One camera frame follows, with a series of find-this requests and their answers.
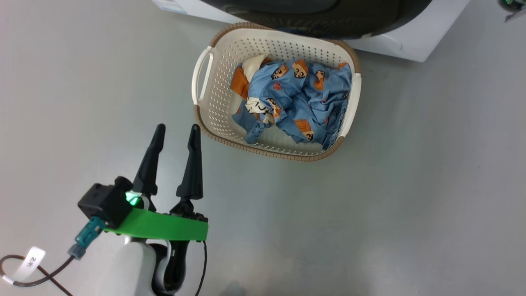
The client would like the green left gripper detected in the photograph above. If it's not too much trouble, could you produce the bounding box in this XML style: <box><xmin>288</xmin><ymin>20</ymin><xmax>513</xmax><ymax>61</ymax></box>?
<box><xmin>105</xmin><ymin>123</ymin><xmax>209</xmax><ymax>241</ymax></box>

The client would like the blue cartoon garment orange trim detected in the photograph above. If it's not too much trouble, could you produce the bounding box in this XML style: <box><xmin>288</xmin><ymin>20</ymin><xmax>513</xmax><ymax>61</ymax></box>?
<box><xmin>230</xmin><ymin>53</ymin><xmax>307</xmax><ymax>144</ymax></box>

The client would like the blue cartoon print garment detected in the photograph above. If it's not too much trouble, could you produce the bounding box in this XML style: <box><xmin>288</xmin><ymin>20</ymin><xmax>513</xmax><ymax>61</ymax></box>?
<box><xmin>263</xmin><ymin>60</ymin><xmax>353</xmax><ymax>150</ymax></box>

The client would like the black round washer door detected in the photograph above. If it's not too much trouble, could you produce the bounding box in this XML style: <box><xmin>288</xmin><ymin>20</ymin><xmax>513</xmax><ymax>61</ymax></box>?
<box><xmin>199</xmin><ymin>0</ymin><xmax>434</xmax><ymax>40</ymax></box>

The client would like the cream perforated laundry basket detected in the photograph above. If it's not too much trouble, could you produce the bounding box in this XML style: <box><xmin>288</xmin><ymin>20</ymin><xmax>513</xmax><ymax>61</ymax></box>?
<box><xmin>191</xmin><ymin>22</ymin><xmax>362</xmax><ymax>162</ymax></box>

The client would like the white washing machine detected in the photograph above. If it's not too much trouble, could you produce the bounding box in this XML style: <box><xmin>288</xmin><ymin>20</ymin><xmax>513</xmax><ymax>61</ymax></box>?
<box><xmin>152</xmin><ymin>0</ymin><xmax>471</xmax><ymax>63</ymax></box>

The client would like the blue energy label sticker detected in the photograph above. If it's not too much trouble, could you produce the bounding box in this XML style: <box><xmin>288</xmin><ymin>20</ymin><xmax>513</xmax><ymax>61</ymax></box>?
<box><xmin>153</xmin><ymin>0</ymin><xmax>187</xmax><ymax>14</ymax></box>

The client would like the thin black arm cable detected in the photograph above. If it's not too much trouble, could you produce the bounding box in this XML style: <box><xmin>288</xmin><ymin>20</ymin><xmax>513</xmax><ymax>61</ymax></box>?
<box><xmin>195</xmin><ymin>240</ymin><xmax>207</xmax><ymax>296</ymax></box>

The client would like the black cable with teal plug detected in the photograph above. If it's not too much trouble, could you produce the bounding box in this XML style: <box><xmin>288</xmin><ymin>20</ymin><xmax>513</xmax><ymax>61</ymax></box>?
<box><xmin>0</xmin><ymin>217</ymin><xmax>105</xmax><ymax>296</ymax></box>

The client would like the white cable label tag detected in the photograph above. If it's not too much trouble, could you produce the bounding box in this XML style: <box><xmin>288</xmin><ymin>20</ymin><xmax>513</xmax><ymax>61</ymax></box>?
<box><xmin>2</xmin><ymin>247</ymin><xmax>46</xmax><ymax>285</ymax></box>

